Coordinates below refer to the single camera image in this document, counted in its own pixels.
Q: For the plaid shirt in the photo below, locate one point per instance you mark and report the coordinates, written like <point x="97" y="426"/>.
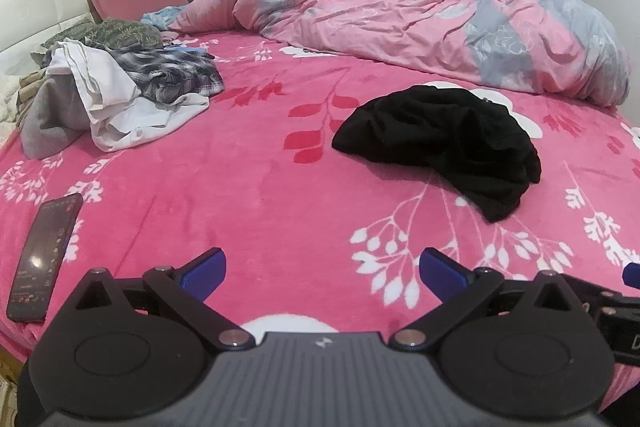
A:
<point x="170" y="74"/>

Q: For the pink grey floral duvet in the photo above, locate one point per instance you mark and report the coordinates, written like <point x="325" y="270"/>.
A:
<point x="390" y="2"/>

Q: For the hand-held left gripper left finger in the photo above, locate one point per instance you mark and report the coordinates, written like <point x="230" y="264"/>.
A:
<point x="202" y="274"/>

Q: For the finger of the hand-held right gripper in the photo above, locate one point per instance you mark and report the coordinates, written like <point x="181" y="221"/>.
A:
<point x="631" y="276"/>

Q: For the black t-shirt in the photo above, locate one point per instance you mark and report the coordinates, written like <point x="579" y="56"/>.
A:
<point x="440" y="137"/>

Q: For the grey garment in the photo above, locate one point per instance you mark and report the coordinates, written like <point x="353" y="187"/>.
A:
<point x="50" y="117"/>

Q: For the green patterned garment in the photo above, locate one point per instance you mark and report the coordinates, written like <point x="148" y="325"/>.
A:
<point x="120" y="34"/>

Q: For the white shirt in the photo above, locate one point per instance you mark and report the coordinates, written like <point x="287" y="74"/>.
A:
<point x="115" y="107"/>

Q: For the black smartphone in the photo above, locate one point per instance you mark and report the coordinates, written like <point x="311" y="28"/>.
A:
<point x="42" y="257"/>

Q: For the pink floral bed blanket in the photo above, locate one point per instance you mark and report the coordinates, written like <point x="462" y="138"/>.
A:
<point x="225" y="187"/>

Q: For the beige striped cloth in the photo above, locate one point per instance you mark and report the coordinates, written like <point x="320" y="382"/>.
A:
<point x="31" y="92"/>

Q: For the light blue garment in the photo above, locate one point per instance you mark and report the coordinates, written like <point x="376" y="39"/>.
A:
<point x="162" y="17"/>

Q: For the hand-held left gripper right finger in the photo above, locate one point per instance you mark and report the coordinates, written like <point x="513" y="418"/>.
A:
<point x="442" y="274"/>

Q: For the white floral cloth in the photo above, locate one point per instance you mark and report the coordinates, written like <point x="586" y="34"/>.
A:
<point x="9" y="102"/>

